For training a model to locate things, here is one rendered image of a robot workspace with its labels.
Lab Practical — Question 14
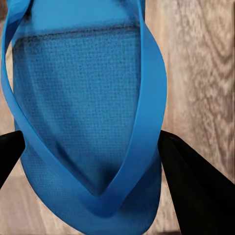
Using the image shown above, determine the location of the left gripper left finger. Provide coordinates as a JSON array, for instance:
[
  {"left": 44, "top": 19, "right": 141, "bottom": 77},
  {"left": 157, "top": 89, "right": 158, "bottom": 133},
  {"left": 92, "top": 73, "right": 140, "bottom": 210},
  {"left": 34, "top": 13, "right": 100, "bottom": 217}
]
[{"left": 0, "top": 130, "right": 25, "bottom": 188}]

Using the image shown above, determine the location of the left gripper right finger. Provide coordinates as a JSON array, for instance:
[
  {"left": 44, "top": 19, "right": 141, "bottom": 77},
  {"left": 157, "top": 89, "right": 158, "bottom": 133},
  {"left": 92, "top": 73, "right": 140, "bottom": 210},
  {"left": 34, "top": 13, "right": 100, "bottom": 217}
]
[{"left": 158, "top": 130, "right": 235, "bottom": 235}]

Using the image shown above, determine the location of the sandal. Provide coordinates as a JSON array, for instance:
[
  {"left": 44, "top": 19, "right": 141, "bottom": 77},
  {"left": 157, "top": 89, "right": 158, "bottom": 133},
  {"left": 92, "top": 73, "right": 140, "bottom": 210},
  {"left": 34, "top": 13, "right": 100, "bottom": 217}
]
[{"left": 0, "top": 0, "right": 167, "bottom": 235}]

